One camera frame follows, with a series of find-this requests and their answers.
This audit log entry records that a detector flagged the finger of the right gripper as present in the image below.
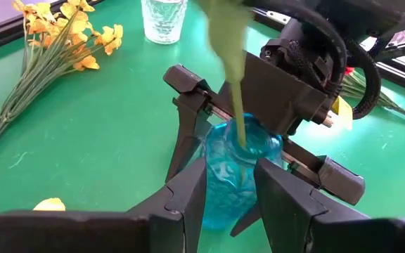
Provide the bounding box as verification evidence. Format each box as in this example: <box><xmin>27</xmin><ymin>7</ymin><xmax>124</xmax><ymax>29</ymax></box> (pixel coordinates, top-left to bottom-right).
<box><xmin>229</xmin><ymin>139</ymin><xmax>325</xmax><ymax>237</ymax></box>
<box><xmin>165</xmin><ymin>93</ymin><xmax>213</xmax><ymax>183</ymax></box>

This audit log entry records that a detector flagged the yellow artificial flower bunch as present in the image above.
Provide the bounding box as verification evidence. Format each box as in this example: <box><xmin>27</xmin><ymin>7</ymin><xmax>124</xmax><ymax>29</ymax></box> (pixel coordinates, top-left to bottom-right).
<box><xmin>0</xmin><ymin>0</ymin><xmax>124</xmax><ymax>162</ymax></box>

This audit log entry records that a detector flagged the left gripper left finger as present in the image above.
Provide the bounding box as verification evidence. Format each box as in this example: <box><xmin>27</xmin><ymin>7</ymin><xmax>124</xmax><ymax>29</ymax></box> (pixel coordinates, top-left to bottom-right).
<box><xmin>0</xmin><ymin>157</ymin><xmax>207</xmax><ymax>253</ymax></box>

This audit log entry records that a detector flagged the yellow artificial tulip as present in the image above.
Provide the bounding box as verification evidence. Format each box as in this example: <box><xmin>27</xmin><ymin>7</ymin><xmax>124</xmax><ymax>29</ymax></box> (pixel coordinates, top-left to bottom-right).
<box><xmin>197</xmin><ymin>0</ymin><xmax>256</xmax><ymax>148</ymax></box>
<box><xmin>32</xmin><ymin>197</ymin><xmax>66</xmax><ymax>212</ymax></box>

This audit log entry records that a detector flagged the blue glass vase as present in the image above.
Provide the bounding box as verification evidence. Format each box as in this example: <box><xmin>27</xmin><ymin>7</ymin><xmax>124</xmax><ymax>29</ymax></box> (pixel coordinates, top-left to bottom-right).
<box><xmin>200</xmin><ymin>112</ymin><xmax>284</xmax><ymax>231</ymax></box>

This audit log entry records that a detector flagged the black braided cable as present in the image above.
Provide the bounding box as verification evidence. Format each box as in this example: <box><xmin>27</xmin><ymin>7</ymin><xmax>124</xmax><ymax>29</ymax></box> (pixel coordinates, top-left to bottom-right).
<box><xmin>251</xmin><ymin>0</ymin><xmax>383</xmax><ymax>120</ymax></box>

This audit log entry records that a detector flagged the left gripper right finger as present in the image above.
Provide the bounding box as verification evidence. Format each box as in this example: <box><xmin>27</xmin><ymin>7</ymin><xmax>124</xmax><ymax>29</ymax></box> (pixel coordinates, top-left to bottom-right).
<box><xmin>254</xmin><ymin>157</ymin><xmax>405</xmax><ymax>253</ymax></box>

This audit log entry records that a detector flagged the clear glass vase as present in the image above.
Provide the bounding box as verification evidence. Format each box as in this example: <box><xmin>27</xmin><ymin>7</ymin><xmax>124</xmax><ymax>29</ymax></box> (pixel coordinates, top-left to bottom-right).
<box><xmin>140</xmin><ymin>0</ymin><xmax>189</xmax><ymax>46</ymax></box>

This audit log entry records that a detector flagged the green table mat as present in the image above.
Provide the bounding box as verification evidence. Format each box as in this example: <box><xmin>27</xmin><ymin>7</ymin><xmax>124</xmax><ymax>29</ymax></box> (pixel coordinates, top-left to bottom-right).
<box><xmin>0</xmin><ymin>0</ymin><xmax>405</xmax><ymax>253</ymax></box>

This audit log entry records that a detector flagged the small yellow tag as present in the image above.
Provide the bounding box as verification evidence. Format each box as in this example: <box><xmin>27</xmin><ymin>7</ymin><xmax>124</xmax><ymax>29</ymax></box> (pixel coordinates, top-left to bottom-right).
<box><xmin>330</xmin><ymin>95</ymin><xmax>354</xmax><ymax>131</ymax></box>

